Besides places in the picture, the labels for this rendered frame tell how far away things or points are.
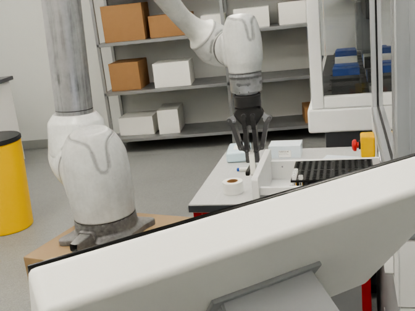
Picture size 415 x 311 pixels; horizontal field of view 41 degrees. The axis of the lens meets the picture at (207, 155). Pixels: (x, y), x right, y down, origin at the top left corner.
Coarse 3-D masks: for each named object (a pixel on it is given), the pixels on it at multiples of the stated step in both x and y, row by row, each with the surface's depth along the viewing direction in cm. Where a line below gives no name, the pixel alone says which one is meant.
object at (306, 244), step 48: (288, 192) 59; (336, 192) 60; (384, 192) 62; (144, 240) 52; (192, 240) 53; (240, 240) 54; (288, 240) 57; (336, 240) 64; (384, 240) 73; (48, 288) 47; (96, 288) 48; (144, 288) 50; (192, 288) 56; (240, 288) 63; (288, 288) 65; (336, 288) 84
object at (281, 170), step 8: (272, 160) 174; (280, 160) 173; (288, 160) 172; (296, 160) 171; (304, 160) 171; (312, 160) 170; (376, 160) 165; (272, 168) 174; (280, 168) 173; (288, 168) 172; (272, 176) 174; (280, 176) 174; (288, 176) 173; (272, 184) 170; (280, 184) 169; (288, 184) 169; (264, 192) 151; (272, 192) 150
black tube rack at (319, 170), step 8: (320, 160) 167; (328, 160) 166; (336, 160) 165; (344, 160) 165; (352, 160) 163; (360, 160) 162; (368, 160) 162; (304, 168) 161; (312, 168) 160; (320, 168) 160; (328, 168) 159; (336, 168) 159; (344, 168) 157; (352, 168) 156; (360, 168) 156; (304, 176) 154; (312, 176) 153; (320, 176) 153; (328, 176) 152; (296, 184) 153; (304, 184) 157
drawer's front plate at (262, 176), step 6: (270, 150) 175; (264, 156) 167; (270, 156) 174; (264, 162) 162; (270, 162) 174; (258, 168) 156; (264, 168) 161; (270, 168) 173; (258, 174) 151; (264, 174) 160; (270, 174) 173; (252, 180) 149; (258, 180) 150; (264, 180) 160; (270, 180) 172; (252, 186) 149; (258, 186) 149; (258, 192) 149; (258, 198) 150
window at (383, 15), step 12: (384, 0) 138; (384, 12) 139; (384, 24) 141; (384, 36) 143; (384, 48) 144; (384, 60) 146; (384, 72) 148; (384, 84) 150; (384, 96) 152; (384, 108) 154; (384, 120) 156
